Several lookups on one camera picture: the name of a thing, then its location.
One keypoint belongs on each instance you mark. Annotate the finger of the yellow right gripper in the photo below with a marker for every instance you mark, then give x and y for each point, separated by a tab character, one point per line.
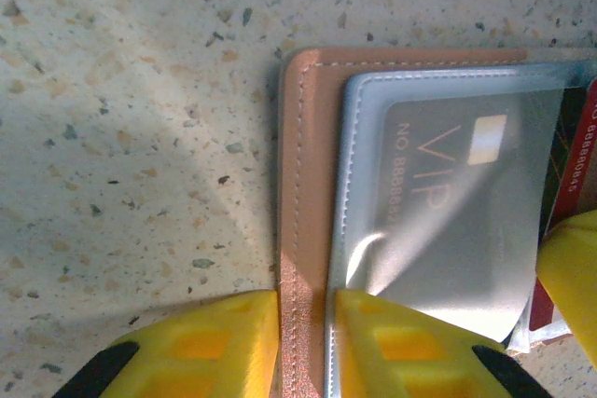
576	272

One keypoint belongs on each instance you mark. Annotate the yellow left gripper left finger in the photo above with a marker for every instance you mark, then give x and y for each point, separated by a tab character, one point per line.
196	356

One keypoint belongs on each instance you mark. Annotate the pink leather card holder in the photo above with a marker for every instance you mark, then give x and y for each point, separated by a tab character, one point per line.
317	137

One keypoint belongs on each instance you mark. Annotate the red credit card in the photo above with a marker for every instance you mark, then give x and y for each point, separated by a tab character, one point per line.
583	160

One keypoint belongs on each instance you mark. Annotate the black VIP credit card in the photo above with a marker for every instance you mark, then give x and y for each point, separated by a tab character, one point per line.
443	160

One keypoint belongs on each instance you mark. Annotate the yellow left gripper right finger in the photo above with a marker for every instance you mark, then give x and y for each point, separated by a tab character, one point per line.
410	360

